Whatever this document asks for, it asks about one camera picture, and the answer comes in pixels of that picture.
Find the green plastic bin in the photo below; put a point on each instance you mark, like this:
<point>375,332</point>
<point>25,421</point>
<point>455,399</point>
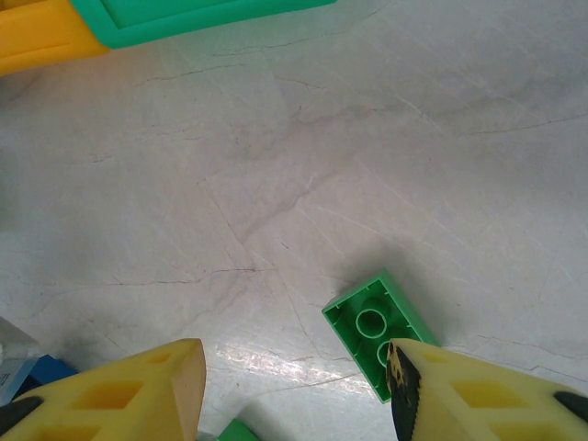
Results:
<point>184,32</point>

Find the yellow plastic bin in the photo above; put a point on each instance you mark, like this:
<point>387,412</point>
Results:
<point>37,32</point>

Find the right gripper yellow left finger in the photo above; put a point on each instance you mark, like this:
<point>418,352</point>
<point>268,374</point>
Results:
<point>115,404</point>

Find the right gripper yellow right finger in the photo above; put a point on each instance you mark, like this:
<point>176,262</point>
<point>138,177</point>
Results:
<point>482,404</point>

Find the short green lego brick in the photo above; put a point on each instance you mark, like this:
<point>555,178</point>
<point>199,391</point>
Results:
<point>349,312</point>
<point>236,432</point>

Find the blue lego brick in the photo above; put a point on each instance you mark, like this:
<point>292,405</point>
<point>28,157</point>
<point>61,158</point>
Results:
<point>53,374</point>

